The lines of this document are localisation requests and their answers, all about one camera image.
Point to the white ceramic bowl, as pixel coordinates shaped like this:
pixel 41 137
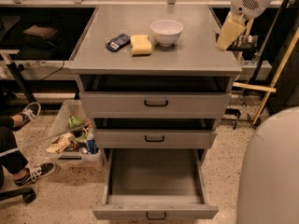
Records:
pixel 166 32

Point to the green snack bag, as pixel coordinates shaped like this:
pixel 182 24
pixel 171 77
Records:
pixel 74 122

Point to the yellow sponge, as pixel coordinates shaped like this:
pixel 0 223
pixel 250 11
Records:
pixel 140 45

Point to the black chair base caster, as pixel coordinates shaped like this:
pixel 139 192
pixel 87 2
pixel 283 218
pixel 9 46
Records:
pixel 28 194

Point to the grey open bottom drawer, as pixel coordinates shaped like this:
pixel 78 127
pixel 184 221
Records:
pixel 154 184

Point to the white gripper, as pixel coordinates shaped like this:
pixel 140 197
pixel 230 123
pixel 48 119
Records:
pixel 247 2

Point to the tan snack bag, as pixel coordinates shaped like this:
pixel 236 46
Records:
pixel 60 144

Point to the grey drawer cabinet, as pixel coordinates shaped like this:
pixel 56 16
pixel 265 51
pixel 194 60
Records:
pixel 190 65

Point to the long grey stick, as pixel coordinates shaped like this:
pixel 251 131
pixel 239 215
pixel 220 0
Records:
pixel 40 141

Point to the brown box on shelf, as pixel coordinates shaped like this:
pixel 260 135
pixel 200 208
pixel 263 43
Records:
pixel 37 33

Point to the blue can in bin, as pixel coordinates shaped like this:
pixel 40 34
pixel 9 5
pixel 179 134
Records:
pixel 91 146

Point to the black sneaker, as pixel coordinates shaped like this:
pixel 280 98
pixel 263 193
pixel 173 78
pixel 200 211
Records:
pixel 31 175
pixel 29 113

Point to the black sneaker lower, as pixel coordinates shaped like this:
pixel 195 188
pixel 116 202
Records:
pixel 31 175

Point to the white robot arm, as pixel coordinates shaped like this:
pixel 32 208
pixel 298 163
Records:
pixel 269 180

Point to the clear plastic storage bin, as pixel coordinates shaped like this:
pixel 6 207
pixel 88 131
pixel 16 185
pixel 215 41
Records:
pixel 77 154

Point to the grey top drawer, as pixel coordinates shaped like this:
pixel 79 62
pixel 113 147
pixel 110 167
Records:
pixel 158 105

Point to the wooden stick leaning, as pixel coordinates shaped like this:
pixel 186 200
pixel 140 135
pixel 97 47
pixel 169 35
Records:
pixel 271 88

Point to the black sneaker upper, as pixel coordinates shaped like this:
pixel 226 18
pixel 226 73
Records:
pixel 29 113

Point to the grey middle drawer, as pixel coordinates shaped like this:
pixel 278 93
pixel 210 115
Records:
pixel 180 139

